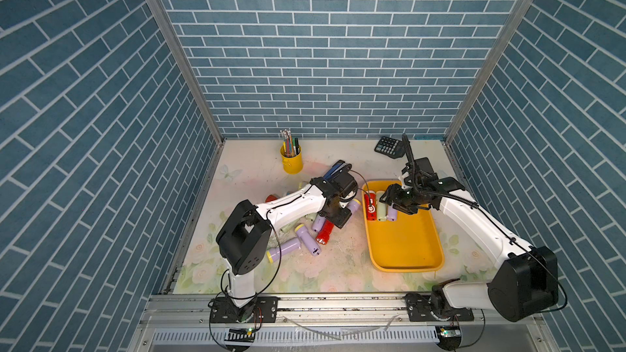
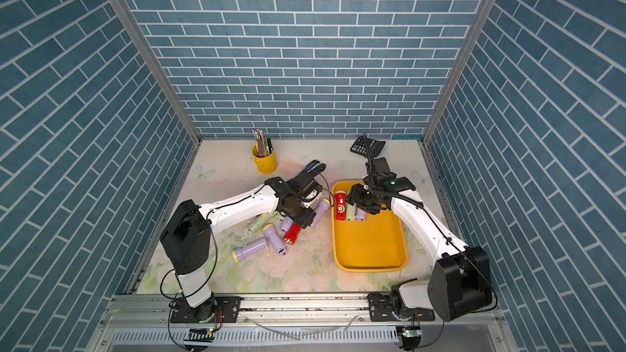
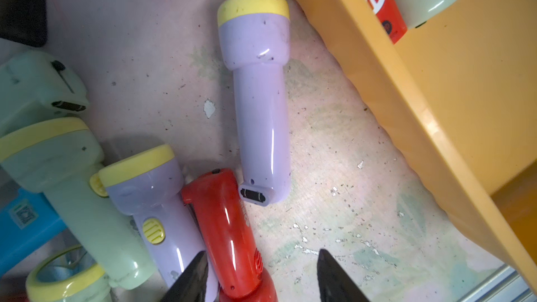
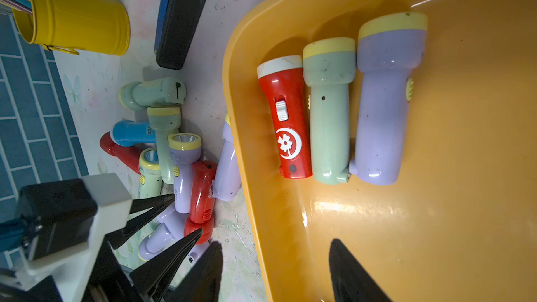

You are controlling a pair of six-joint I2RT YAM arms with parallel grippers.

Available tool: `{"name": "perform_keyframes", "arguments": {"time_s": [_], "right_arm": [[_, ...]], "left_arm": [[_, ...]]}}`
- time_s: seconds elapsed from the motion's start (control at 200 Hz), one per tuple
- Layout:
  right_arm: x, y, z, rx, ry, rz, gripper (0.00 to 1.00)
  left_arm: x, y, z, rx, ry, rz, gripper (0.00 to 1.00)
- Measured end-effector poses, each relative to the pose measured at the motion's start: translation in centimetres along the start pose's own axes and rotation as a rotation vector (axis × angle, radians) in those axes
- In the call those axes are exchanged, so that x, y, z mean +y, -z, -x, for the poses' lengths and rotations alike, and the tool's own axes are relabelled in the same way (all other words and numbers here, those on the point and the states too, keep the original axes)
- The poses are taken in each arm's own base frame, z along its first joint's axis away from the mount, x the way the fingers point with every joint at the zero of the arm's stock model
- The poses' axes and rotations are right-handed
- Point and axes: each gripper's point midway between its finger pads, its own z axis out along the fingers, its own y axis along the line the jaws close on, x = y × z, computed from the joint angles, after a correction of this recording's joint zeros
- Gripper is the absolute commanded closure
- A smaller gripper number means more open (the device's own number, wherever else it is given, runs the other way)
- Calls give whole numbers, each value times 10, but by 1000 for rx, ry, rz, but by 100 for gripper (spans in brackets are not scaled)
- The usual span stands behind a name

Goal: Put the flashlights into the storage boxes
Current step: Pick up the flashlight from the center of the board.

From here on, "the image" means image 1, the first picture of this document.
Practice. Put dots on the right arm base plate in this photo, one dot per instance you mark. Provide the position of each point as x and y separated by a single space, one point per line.
430 307

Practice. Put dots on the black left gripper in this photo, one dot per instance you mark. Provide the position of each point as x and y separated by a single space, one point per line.
343 217

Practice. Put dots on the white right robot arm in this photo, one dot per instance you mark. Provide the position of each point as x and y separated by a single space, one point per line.
526 281

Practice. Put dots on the purple flashlight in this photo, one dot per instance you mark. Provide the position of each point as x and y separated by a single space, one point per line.
276 253
318 223
354 206
309 242
392 214

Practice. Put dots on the aluminium front rail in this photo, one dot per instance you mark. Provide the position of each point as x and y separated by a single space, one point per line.
331 322

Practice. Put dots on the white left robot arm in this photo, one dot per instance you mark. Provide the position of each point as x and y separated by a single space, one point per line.
243 238

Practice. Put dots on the green flashlight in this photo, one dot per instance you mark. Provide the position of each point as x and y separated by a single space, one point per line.
381 207

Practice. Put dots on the red flashlight centre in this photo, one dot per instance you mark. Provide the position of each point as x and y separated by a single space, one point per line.
324 234

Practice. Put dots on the pens in cup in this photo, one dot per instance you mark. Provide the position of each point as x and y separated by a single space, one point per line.
290 146

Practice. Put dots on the yellow plastic storage tray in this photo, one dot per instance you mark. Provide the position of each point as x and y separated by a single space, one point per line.
408 244

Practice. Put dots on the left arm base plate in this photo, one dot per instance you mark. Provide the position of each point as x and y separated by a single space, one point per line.
244 309

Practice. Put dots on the red flashlight with white logo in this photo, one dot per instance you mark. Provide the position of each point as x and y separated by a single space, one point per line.
371 206

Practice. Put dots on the yellow pen holder cup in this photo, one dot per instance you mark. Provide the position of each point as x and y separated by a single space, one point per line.
291 164

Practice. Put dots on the blue black stapler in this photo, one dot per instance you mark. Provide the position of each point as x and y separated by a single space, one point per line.
338 168

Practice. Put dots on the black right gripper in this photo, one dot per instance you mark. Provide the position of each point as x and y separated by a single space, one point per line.
391 195

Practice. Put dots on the black desk calculator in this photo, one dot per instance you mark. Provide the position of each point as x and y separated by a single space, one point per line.
393 148

